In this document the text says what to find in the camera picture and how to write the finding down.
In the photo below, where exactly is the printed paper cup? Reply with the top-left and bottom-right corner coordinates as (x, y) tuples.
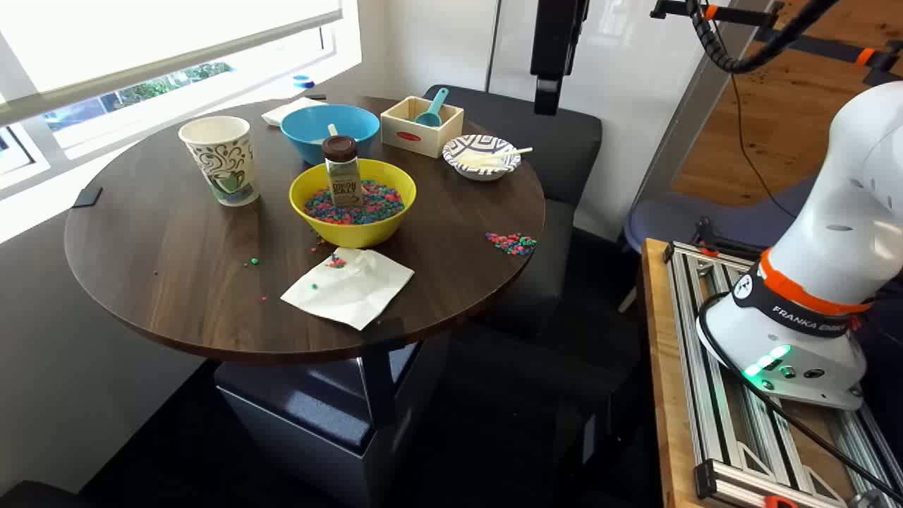
(175, 113), (264, 209)

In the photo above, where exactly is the yellow bowl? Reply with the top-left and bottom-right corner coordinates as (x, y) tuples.
(286, 156), (422, 250)

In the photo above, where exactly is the blue bowl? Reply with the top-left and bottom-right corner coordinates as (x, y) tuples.
(281, 101), (385, 167)

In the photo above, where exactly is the small pile of colourful candy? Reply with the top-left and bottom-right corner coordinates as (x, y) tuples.
(487, 229), (543, 259)

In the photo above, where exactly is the colourful candy heap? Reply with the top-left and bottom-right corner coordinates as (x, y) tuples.
(306, 177), (406, 225)

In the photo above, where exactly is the white plastic utensil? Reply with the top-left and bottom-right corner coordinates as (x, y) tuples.
(457, 144), (537, 177)

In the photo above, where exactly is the white napkin with candy bits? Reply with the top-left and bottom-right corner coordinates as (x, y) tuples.
(281, 245), (419, 333)

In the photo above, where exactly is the black white patterned plate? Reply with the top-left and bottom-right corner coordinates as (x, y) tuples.
(441, 132), (526, 182)

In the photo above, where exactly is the square wooden box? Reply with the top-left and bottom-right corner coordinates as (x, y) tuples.
(379, 94), (467, 161)

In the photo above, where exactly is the shaker bottle with dark lid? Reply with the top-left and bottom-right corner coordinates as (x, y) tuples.
(321, 132), (364, 211)

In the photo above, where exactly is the teal plastic spoon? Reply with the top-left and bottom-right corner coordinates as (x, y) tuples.
(412, 84), (453, 130)

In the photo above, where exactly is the black table leg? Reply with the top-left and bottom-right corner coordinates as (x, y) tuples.
(361, 341), (403, 435)

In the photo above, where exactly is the dark upholstered sofa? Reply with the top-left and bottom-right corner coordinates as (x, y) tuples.
(422, 81), (652, 397)

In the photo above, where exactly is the grey blue upholstered seat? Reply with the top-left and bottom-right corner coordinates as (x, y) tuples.
(623, 180), (814, 256)

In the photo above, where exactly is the black vertical stand pole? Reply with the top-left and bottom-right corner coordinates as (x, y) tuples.
(529, 0), (592, 119)

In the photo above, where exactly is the wooden workbench top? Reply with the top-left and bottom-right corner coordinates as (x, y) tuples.
(642, 235), (704, 508)

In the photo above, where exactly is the small black flat object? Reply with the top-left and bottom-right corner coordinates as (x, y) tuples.
(72, 182), (108, 211)

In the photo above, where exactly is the aluminium profile frame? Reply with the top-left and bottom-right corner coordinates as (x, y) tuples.
(661, 236), (903, 508)

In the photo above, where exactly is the thick black cable conduit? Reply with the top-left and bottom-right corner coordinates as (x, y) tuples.
(685, 0), (842, 77)

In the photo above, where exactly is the white window blind rail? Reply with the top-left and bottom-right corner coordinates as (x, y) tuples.
(0, 5), (348, 130)

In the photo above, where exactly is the thin black base cable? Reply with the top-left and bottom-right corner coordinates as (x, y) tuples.
(695, 290), (903, 504)

